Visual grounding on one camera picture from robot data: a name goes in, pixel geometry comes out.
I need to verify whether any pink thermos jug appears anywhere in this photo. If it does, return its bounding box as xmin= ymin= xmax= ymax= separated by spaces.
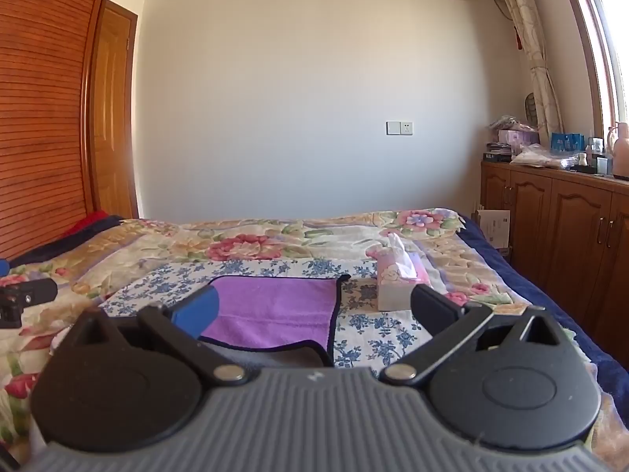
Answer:
xmin=607 ymin=121 xmax=629 ymax=181

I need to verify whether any patterned beige curtain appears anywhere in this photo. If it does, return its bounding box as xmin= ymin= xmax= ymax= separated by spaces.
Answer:
xmin=486 ymin=0 xmax=564 ymax=147

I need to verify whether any white blue-flowered sheet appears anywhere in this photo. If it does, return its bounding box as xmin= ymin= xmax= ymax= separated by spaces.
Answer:
xmin=99 ymin=258 xmax=434 ymax=371

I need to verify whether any woven hand fan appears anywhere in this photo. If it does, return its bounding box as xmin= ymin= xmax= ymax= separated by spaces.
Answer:
xmin=524 ymin=91 xmax=541 ymax=129

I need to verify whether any purple box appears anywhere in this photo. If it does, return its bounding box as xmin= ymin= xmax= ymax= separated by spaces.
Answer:
xmin=497 ymin=129 xmax=540 ymax=148

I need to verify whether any dark grey towel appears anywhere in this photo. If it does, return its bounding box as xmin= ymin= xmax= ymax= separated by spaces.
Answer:
xmin=211 ymin=340 xmax=336 ymax=371

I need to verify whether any red cloth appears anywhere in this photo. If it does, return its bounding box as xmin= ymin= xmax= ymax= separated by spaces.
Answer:
xmin=63 ymin=210 xmax=112 ymax=238

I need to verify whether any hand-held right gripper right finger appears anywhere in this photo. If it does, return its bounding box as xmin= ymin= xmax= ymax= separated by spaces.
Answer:
xmin=381 ymin=282 xmax=567 ymax=387

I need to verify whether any wooden sideboard cabinet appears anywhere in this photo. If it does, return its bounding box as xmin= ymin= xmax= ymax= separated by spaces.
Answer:
xmin=480 ymin=159 xmax=629 ymax=357

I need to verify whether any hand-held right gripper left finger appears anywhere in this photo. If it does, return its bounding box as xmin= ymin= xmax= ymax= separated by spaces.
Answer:
xmin=64 ymin=285 xmax=248 ymax=387

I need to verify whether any stack of dark books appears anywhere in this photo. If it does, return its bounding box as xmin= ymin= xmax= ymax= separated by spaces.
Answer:
xmin=484 ymin=142 xmax=516 ymax=164

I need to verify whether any wooden door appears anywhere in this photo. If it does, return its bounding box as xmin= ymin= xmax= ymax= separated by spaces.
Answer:
xmin=90 ymin=0 xmax=141 ymax=220

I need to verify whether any pink tissue box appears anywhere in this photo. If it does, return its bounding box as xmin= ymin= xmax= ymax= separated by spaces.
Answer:
xmin=366 ymin=232 xmax=434 ymax=312

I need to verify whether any wooden framed window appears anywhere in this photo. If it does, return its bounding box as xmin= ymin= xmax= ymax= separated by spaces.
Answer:
xmin=554 ymin=0 xmax=629 ymax=131

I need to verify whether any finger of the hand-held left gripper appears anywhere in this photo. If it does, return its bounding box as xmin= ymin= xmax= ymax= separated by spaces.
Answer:
xmin=0 ymin=278 xmax=58 ymax=330

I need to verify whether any wooden slatted wardrobe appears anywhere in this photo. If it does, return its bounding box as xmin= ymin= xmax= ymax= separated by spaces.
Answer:
xmin=0 ymin=0 xmax=119 ymax=262

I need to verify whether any clear plastic bag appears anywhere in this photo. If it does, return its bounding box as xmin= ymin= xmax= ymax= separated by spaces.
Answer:
xmin=510 ymin=144 xmax=581 ymax=169

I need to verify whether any purple towel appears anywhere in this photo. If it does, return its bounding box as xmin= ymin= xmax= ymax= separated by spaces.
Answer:
xmin=199 ymin=274 xmax=351 ymax=369

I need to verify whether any blue box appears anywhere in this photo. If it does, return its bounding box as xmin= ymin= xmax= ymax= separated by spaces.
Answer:
xmin=550 ymin=132 xmax=587 ymax=155

